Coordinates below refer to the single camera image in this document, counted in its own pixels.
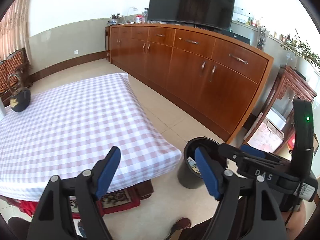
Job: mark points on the black cast iron teapot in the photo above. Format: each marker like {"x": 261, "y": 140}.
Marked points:
{"x": 20, "y": 97}

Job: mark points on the red white can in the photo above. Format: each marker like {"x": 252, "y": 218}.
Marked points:
{"x": 139, "y": 19}

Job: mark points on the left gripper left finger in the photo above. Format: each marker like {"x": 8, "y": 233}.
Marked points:
{"x": 104, "y": 171}

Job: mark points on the white printed paper package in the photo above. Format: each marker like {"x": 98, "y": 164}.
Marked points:
{"x": 193, "y": 165}

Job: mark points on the small potted plant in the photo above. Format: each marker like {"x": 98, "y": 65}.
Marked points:
{"x": 115, "y": 19}

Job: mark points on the white box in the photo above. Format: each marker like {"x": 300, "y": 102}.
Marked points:
{"x": 3, "y": 111}

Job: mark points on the black soundbar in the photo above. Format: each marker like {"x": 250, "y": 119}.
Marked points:
{"x": 235, "y": 36}

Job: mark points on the black flat television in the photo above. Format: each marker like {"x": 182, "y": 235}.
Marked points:
{"x": 212, "y": 13}

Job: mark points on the beige patterned curtain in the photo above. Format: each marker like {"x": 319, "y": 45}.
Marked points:
{"x": 15, "y": 29}

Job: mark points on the green leafy branch plant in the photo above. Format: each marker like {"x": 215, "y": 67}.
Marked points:
{"x": 301, "y": 48}

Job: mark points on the pink checkered tablecloth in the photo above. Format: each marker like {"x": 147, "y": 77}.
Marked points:
{"x": 67, "y": 129}

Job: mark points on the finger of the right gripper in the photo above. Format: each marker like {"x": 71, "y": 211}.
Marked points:
{"x": 246, "y": 163}
{"x": 258, "y": 153}

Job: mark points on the wooden carved sofa bench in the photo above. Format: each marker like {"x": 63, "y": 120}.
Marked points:
{"x": 16, "y": 63}

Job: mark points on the long wooden sideboard cabinet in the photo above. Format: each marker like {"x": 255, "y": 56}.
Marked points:
{"x": 214, "y": 78}

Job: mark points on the carved wooden side stand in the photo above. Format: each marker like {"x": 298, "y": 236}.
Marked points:
{"x": 290, "y": 84}

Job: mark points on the brown shoe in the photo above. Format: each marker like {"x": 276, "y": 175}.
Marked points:
{"x": 177, "y": 228}

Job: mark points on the red patterned floor rug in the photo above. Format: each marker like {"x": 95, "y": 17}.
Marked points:
{"x": 118, "y": 201}

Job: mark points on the floral pink storage box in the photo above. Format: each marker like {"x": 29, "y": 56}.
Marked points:
{"x": 267, "y": 137}

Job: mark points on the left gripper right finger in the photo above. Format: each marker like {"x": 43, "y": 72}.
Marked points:
{"x": 211, "y": 173}

